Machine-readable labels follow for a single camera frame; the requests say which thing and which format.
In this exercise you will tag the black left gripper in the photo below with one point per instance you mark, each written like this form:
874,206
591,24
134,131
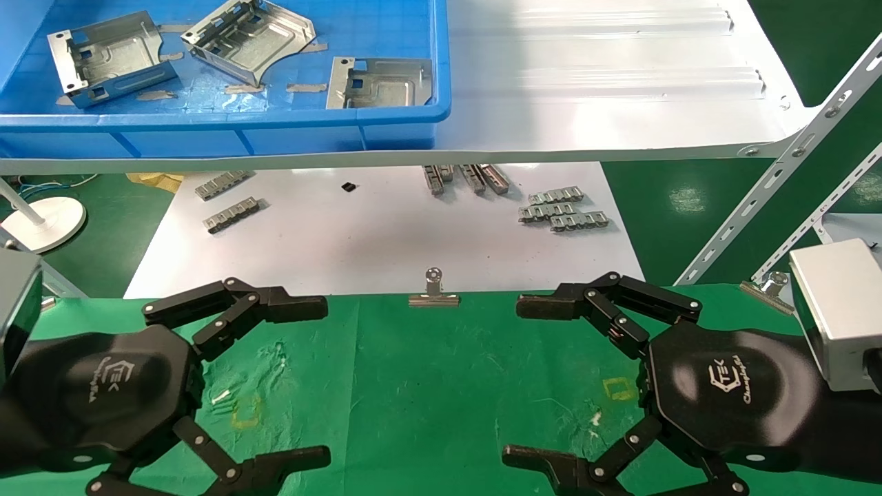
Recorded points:
103,393

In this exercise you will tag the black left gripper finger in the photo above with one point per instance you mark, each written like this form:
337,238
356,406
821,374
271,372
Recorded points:
289,308

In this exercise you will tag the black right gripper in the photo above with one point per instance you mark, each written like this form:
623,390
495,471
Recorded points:
723,393

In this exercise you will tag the galvanised sheet metal bracket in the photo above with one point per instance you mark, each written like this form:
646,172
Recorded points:
262,41
379,86
117,55

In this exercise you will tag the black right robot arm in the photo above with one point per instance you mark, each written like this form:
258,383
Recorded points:
858,441

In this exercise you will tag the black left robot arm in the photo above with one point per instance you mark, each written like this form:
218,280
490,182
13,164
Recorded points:
12,434

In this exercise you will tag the small metal connector strip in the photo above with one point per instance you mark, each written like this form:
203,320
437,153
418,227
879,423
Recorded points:
495,179
473,179
579,221
546,212
233,215
447,172
222,185
555,195
433,180

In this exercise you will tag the green table cloth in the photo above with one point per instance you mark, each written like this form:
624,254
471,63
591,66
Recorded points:
427,399

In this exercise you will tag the silver binder clip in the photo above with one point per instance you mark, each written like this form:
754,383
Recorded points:
433,298
765,289

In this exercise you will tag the yellow crumpled material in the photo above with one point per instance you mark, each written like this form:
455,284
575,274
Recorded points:
158,181

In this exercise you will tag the beige tape piece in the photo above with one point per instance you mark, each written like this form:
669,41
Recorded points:
176,28
306,87
64,100
157,95
243,89
172,56
317,47

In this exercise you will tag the white round lamp base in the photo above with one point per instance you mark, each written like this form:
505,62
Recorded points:
48,220

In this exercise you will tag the white perforated angle bar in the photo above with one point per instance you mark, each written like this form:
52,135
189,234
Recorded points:
758,196
806,227

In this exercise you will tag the white metal shelf panel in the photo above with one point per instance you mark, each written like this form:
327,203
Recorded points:
586,103

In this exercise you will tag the blue plastic bin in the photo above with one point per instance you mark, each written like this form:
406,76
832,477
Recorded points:
375,24

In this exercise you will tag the grey metal rail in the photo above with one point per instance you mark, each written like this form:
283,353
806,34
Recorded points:
63,286

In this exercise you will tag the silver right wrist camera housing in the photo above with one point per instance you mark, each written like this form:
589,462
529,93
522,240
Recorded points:
834,303

